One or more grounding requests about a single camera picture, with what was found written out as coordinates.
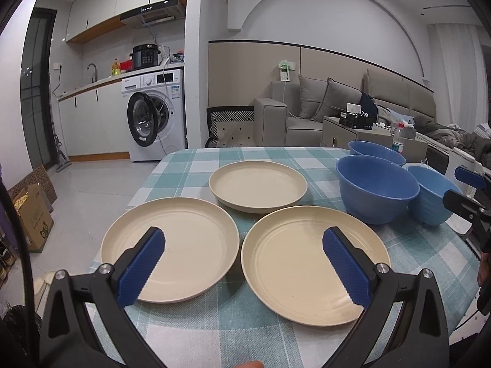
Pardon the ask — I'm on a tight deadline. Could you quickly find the kitchen faucet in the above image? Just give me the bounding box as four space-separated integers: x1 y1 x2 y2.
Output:
87 62 98 83

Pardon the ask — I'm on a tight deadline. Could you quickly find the wall socket with charger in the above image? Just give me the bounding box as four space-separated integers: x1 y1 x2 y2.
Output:
278 60 296 82

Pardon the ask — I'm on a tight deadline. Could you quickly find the cream slipper right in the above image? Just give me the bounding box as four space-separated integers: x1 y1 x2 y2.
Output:
44 271 55 286

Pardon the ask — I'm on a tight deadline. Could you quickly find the black organizer box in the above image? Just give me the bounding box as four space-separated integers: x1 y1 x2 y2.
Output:
339 103 375 130

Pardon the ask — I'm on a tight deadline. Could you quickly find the yellow oil bottle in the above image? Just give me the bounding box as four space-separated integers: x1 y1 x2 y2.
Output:
111 59 121 76

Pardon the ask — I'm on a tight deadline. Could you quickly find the blue bowl back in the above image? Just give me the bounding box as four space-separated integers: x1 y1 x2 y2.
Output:
348 140 406 166

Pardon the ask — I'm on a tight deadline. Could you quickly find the light blue ribbed bowl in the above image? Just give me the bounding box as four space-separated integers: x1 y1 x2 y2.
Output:
406 165 462 226

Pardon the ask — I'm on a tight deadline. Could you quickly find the grey side cabinet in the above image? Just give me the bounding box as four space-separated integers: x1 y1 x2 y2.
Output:
321 116 428 163

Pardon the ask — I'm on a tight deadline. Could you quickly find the cream plate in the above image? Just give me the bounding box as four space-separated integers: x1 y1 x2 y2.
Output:
208 160 308 214
101 197 240 303
241 206 390 327

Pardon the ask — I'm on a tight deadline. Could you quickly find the clear plastic bottle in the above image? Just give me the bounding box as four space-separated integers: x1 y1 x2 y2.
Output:
392 123 404 155

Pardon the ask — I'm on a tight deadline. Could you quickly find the white washing machine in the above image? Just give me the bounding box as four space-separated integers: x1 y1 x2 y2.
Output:
122 67 187 162

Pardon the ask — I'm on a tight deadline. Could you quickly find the grey throw pillow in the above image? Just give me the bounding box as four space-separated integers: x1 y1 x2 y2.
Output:
312 77 362 122

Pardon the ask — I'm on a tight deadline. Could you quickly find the cream plate back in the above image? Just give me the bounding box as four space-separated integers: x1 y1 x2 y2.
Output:
208 160 308 214

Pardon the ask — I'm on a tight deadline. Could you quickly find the cream slipper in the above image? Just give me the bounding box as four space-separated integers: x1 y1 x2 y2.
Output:
44 271 55 286
33 277 46 301

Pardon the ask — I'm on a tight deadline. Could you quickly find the operator thumb tip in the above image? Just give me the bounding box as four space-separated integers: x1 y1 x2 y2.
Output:
235 361 264 368

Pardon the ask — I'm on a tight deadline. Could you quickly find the black pressure cooker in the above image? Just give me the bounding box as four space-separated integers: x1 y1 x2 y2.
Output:
130 43 160 70

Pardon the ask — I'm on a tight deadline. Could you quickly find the cardboard box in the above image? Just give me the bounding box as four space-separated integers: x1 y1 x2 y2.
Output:
13 184 54 253

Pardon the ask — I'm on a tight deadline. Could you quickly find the cream slipper left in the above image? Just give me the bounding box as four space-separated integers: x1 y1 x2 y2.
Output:
33 277 46 301

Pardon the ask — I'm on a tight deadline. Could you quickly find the large blue bowl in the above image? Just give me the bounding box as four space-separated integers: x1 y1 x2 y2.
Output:
335 155 420 225

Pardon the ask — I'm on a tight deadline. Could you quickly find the range hood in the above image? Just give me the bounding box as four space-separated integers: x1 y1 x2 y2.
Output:
119 0 186 28

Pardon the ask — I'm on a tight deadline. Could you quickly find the black patterned rug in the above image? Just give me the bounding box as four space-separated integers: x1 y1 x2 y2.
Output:
205 105 256 148

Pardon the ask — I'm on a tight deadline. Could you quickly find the grey sofa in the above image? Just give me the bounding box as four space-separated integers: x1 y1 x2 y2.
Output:
253 69 436 147

